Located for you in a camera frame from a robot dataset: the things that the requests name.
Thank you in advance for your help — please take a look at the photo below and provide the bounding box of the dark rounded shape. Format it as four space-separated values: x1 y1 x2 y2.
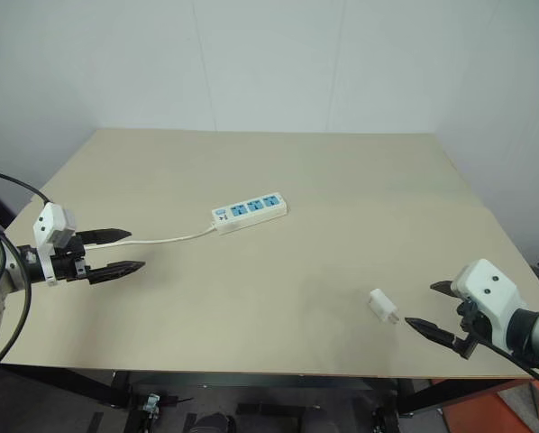
183 413 239 433

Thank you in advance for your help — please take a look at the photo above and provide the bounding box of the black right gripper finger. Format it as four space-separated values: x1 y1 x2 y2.
403 317 461 349
429 280 460 299

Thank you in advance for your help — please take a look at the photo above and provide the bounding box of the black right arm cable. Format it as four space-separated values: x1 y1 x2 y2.
463 310 539 392

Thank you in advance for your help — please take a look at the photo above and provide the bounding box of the grey block on floor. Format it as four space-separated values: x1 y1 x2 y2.
497 381 539 411

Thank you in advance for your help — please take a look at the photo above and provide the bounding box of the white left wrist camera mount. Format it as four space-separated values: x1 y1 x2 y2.
32 201 78 288

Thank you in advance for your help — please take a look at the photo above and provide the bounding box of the white power cable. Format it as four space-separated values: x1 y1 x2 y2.
83 224 220 249

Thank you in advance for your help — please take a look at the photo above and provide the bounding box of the black metal table frame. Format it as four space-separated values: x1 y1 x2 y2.
0 363 534 417

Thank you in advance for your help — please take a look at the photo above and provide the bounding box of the silver metal clamp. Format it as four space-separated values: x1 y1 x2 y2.
141 392 163 414

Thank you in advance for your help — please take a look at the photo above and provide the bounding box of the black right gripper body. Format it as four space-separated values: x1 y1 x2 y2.
451 297 492 361

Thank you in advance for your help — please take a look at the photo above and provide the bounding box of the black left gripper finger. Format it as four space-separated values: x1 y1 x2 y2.
79 227 132 247
88 260 147 286

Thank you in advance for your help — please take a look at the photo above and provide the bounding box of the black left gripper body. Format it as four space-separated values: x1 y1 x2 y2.
50 234 93 284

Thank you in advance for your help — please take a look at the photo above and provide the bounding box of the white plug adapter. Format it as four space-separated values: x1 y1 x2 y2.
368 288 401 326

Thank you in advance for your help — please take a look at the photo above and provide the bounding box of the white blue power strip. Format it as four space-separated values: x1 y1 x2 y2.
212 192 289 236

